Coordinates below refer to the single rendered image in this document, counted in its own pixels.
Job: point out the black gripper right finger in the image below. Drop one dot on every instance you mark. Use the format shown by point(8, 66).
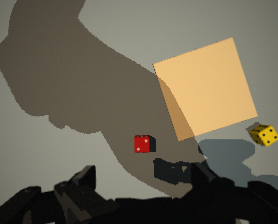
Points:
point(254, 204)

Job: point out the yellow die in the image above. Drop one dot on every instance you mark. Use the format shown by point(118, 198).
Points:
point(264, 135)

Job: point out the orange square mat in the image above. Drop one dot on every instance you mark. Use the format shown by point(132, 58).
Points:
point(205, 89)

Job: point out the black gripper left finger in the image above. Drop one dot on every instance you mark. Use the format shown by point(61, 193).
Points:
point(31, 206)

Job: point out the red die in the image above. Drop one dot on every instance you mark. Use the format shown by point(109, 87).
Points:
point(142, 143)

